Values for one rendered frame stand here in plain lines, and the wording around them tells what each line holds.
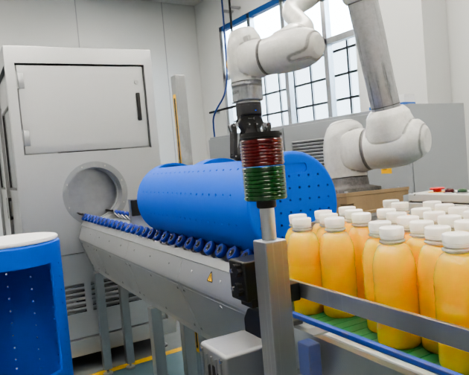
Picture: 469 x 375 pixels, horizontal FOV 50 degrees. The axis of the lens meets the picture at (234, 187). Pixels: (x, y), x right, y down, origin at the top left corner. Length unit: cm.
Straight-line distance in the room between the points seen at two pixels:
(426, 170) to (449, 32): 160
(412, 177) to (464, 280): 217
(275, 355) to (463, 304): 27
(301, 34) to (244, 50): 17
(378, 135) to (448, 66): 250
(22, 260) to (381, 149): 121
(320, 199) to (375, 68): 62
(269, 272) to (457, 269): 26
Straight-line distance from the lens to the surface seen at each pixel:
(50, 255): 167
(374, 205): 183
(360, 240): 104
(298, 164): 133
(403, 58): 418
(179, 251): 177
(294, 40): 137
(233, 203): 131
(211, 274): 153
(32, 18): 658
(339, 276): 100
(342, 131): 191
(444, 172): 314
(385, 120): 181
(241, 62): 145
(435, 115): 310
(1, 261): 162
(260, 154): 72
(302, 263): 103
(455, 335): 75
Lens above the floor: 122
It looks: 3 degrees down
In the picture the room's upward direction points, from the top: 5 degrees counter-clockwise
